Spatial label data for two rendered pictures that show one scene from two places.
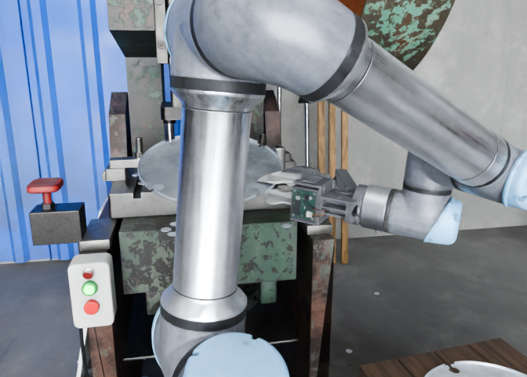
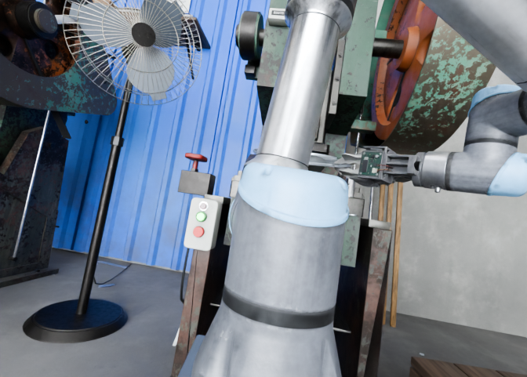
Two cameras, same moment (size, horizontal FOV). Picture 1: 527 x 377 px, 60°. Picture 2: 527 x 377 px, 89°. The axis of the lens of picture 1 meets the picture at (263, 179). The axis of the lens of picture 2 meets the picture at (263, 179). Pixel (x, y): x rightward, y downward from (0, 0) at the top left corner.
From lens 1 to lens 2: 0.39 m
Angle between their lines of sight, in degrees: 26
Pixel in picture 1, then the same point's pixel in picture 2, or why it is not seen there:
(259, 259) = not seen: hidden behind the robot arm
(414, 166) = (476, 122)
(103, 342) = (199, 271)
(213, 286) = (288, 146)
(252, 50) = not seen: outside the picture
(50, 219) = (192, 175)
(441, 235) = (510, 178)
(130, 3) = (271, 72)
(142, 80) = not seen: hidden behind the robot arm
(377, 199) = (438, 155)
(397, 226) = (459, 174)
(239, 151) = (327, 46)
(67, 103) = (225, 179)
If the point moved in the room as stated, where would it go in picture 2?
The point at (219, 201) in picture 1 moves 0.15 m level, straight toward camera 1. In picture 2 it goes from (305, 77) to (301, 0)
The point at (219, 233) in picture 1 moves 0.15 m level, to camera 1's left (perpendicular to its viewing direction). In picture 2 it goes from (300, 102) to (211, 99)
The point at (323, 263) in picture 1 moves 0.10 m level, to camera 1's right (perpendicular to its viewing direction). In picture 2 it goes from (380, 251) to (423, 259)
